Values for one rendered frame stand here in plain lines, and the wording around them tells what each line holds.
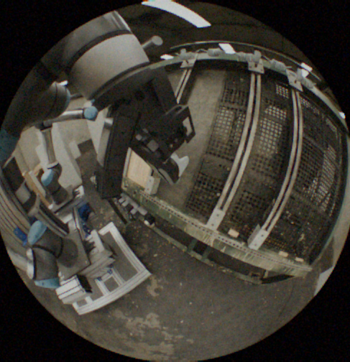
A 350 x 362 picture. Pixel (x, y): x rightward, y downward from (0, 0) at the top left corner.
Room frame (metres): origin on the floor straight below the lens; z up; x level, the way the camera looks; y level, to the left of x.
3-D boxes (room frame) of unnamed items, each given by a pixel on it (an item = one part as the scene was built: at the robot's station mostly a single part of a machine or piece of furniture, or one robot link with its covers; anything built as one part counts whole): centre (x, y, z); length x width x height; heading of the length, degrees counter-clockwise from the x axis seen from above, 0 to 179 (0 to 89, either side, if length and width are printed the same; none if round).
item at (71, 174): (1.68, 2.94, 0.88); 0.90 x 0.60 x 1.75; 47
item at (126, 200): (0.49, 0.38, 0.69); 0.50 x 0.14 x 0.24; 55
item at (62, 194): (0.31, 0.87, 1.09); 0.15 x 0.15 x 0.10
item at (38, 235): (-0.04, 0.51, 1.20); 0.13 x 0.12 x 0.14; 34
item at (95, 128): (3.63, 2.97, 1.03); 0.61 x 0.58 x 2.05; 47
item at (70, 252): (-0.03, 0.51, 1.09); 0.15 x 0.15 x 0.10
